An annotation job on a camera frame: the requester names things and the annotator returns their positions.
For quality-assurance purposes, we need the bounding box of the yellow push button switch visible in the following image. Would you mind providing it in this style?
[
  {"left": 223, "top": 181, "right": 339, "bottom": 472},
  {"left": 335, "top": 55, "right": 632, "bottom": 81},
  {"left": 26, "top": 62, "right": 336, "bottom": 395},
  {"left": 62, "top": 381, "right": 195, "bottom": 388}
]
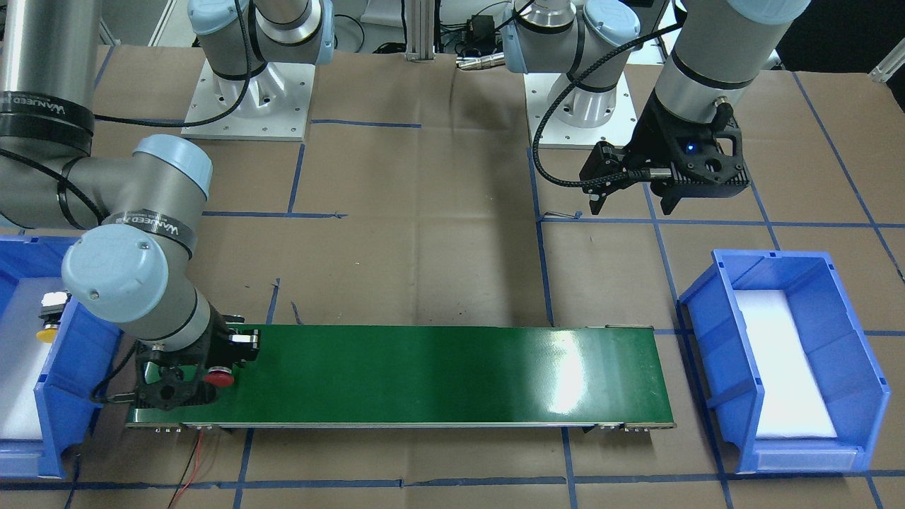
[{"left": 35, "top": 291, "right": 72, "bottom": 344}]

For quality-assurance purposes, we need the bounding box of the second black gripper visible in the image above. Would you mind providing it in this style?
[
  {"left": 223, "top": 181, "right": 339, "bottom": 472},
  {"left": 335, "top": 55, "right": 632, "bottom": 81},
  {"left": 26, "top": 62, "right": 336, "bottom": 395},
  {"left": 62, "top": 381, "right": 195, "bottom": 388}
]
[{"left": 588, "top": 95, "right": 750, "bottom": 216}]

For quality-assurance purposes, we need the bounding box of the second grey robot arm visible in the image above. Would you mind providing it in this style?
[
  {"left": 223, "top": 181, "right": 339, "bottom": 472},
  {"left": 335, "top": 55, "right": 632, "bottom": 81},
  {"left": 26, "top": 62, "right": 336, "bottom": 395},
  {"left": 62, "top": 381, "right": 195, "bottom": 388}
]
[{"left": 500, "top": 1, "right": 808, "bottom": 215}]

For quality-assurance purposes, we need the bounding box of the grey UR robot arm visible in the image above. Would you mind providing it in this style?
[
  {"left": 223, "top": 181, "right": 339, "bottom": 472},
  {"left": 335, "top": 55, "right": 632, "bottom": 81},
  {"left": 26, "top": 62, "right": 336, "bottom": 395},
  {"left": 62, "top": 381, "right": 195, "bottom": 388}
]
[{"left": 1, "top": 1, "right": 259, "bottom": 411}]

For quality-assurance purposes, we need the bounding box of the blue plastic bin near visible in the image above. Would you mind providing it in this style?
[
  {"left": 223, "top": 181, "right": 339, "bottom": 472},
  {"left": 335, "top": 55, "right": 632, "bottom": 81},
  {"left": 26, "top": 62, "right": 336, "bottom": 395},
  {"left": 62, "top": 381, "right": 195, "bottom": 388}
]
[{"left": 679, "top": 249, "right": 891, "bottom": 474}]

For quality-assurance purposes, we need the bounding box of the aluminium frame post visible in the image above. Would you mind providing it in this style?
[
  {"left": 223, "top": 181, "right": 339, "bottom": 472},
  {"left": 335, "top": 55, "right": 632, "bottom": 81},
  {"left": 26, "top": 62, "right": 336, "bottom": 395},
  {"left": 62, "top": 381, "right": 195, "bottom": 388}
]
[{"left": 401, "top": 1, "right": 440, "bottom": 62}]

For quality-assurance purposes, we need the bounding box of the blue plastic bin far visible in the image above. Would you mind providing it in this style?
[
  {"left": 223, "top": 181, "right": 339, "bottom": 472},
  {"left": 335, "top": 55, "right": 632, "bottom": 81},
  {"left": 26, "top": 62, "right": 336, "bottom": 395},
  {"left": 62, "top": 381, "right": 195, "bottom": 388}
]
[{"left": 1, "top": 235, "right": 122, "bottom": 478}]

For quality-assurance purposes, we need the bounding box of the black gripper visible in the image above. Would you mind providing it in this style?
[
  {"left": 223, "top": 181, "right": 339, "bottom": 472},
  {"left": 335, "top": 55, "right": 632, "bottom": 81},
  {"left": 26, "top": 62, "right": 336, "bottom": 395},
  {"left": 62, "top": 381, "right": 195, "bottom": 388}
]
[{"left": 134, "top": 312, "right": 262, "bottom": 411}]

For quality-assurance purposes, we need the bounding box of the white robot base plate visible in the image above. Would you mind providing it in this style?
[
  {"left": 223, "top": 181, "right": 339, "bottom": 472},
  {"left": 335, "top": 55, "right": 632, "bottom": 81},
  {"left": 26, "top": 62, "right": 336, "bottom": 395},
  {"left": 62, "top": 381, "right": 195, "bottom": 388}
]
[{"left": 181, "top": 62, "right": 316, "bottom": 142}]

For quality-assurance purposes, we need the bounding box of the green conveyor belt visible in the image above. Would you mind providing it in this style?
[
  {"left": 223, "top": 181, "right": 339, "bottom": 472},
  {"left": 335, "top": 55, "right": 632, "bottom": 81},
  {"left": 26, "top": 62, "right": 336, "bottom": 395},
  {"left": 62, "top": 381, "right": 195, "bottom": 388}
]
[{"left": 127, "top": 324, "right": 675, "bottom": 431}]

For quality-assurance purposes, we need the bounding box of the red push button switch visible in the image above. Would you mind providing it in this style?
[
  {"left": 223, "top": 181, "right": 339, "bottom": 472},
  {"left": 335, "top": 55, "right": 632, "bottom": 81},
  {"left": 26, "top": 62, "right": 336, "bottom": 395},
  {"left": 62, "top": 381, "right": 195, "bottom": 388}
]
[{"left": 202, "top": 366, "right": 235, "bottom": 389}]

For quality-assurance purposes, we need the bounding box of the blue plastic bin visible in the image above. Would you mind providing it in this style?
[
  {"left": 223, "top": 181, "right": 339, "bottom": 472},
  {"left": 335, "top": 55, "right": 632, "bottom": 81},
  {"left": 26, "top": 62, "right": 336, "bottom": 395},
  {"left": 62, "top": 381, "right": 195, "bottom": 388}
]
[
  {"left": 1, "top": 235, "right": 122, "bottom": 478},
  {"left": 679, "top": 249, "right": 891, "bottom": 474}
]

